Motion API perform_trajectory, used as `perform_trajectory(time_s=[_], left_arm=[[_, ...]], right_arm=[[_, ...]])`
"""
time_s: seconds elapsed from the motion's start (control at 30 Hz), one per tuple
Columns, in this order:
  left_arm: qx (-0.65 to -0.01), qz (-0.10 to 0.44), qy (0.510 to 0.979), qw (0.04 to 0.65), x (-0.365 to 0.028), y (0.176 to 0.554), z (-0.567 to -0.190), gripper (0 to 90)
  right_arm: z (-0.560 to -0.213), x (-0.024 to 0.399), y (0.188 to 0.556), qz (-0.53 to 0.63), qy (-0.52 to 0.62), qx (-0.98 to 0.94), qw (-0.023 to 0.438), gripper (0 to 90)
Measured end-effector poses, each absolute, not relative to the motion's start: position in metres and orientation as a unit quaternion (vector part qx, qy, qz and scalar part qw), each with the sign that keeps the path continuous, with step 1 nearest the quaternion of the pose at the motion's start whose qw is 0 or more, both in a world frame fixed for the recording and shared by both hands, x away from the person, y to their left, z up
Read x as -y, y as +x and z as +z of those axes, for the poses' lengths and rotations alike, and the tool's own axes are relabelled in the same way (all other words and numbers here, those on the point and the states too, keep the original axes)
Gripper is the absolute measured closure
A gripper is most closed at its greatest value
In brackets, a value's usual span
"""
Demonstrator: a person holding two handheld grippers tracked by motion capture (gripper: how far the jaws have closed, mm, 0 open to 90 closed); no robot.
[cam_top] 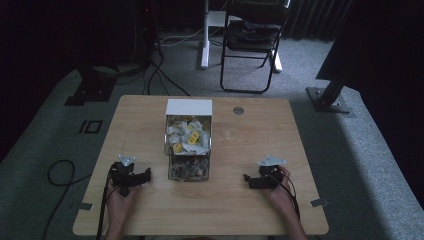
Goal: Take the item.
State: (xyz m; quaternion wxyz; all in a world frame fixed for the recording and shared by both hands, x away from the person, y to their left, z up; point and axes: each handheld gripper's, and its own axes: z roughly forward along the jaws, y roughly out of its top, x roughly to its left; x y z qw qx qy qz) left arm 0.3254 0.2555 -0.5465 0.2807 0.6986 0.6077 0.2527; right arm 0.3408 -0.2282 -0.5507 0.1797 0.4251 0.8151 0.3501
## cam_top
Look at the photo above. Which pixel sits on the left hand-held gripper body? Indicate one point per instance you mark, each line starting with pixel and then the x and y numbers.
pixel 124 175

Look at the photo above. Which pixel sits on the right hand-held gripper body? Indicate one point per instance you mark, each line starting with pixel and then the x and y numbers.
pixel 270 176

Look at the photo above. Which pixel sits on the person's left hand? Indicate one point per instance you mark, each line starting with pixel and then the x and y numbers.
pixel 118 203

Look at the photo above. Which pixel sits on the pile of dark wrapped packets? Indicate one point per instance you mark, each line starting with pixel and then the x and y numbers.
pixel 189 168

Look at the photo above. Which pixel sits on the grey tape piece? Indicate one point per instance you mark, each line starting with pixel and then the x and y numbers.
pixel 85 206
pixel 319 202

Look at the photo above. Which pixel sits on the clear glass cup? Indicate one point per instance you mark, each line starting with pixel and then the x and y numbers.
pixel 228 133

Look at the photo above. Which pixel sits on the pile of white tea bags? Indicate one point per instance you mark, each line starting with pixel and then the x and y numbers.
pixel 186 136

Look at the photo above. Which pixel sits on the round grey table grommet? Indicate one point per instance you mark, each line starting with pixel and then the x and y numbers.
pixel 238 110

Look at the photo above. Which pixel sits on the white tea bag dispenser box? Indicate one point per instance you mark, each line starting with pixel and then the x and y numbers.
pixel 189 107

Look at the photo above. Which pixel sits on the black stand base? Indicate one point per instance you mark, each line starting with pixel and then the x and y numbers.
pixel 93 90

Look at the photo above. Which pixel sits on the white desk leg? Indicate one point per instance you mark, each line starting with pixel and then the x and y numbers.
pixel 277 63
pixel 206 50

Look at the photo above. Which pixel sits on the black folding chair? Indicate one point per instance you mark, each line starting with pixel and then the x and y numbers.
pixel 251 36

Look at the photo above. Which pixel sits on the dark curtain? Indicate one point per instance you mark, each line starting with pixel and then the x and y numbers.
pixel 316 20

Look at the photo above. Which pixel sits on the metal stand base with post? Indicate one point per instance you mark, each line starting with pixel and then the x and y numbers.
pixel 328 100

